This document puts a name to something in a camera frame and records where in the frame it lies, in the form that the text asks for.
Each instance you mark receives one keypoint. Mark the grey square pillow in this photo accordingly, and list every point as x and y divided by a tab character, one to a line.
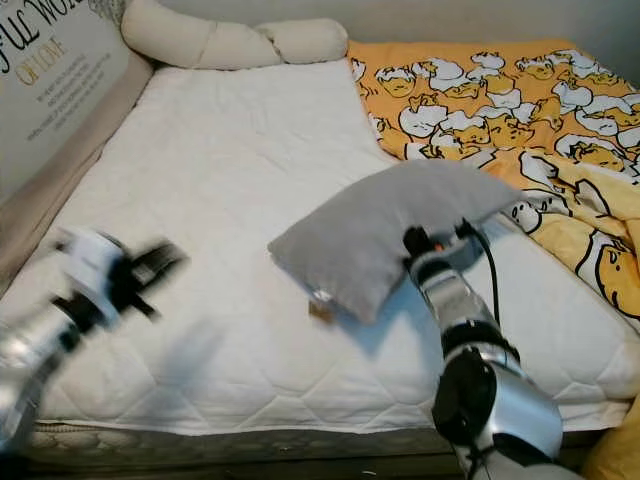
370	230

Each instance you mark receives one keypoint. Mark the yellow cartoon egg blanket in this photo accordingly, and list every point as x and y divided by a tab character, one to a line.
480	100

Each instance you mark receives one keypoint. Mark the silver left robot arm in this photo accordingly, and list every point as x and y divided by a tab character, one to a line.
40	350

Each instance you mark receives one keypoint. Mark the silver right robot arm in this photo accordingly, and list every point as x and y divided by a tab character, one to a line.
510	410

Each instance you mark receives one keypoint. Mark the white quilted mattress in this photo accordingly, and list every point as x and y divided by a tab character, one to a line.
220	150

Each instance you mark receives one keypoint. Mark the grey printed headboard cushion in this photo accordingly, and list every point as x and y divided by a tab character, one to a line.
50	80

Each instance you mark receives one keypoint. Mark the grey bed base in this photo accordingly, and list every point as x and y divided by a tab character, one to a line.
260	452

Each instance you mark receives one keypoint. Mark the beige long bolster pillow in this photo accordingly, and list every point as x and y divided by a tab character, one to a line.
200	40

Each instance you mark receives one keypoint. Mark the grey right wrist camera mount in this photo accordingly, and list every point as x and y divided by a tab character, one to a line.
468	250

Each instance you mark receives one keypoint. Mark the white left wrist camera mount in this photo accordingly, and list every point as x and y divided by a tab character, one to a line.
100	260

